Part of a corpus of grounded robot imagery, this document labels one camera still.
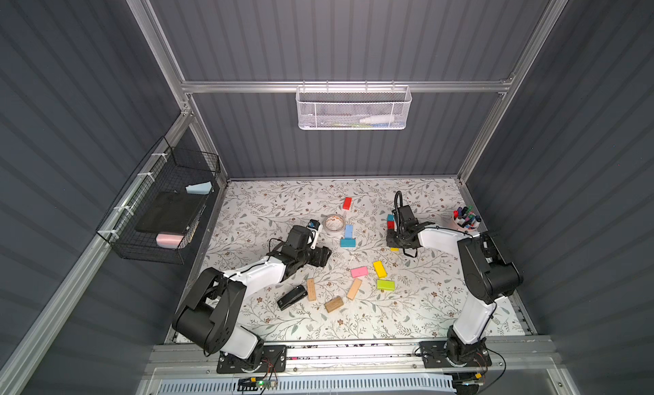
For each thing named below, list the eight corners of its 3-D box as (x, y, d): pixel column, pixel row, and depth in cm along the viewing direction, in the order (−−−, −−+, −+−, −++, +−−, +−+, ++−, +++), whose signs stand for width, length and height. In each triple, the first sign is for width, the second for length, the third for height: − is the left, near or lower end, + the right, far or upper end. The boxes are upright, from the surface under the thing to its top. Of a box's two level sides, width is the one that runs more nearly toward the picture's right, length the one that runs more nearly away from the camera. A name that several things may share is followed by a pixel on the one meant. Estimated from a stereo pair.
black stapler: (280, 312, 84) (279, 309, 81) (277, 304, 86) (275, 301, 83) (307, 294, 88) (306, 291, 85) (303, 288, 89) (302, 284, 87)
